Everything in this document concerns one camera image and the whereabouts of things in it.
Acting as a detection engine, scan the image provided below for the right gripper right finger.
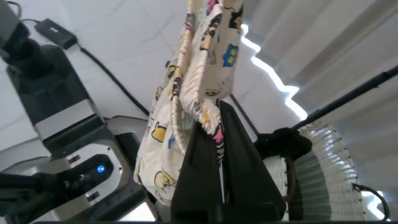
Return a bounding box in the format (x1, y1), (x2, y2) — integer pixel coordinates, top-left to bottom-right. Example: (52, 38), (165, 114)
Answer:
(219, 99), (287, 215)

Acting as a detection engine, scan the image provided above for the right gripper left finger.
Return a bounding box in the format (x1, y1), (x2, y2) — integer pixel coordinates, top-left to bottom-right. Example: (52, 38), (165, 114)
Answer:
(170, 121), (223, 212)

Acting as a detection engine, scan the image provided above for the cream printed garment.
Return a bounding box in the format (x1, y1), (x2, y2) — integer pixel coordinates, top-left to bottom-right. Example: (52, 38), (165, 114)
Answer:
(133, 0), (245, 207)

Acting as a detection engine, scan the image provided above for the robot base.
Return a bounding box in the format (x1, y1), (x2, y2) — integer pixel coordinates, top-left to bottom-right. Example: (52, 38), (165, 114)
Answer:
(0, 0), (159, 222)

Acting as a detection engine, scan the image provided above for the white laundry basket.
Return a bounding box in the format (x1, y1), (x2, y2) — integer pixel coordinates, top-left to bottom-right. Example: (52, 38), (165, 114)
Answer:
(257, 119), (391, 222)

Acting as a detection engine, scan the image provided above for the black clothes rack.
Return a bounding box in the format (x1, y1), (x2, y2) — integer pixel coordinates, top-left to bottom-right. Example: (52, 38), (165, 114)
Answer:
(228, 63), (398, 138)

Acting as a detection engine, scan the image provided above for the black garment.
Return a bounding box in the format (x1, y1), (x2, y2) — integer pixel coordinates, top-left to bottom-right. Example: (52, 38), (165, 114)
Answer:
(254, 126), (313, 161)

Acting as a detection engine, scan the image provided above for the white curtain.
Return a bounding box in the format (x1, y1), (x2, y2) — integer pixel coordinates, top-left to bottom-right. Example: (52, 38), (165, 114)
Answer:
(241, 0), (398, 191)

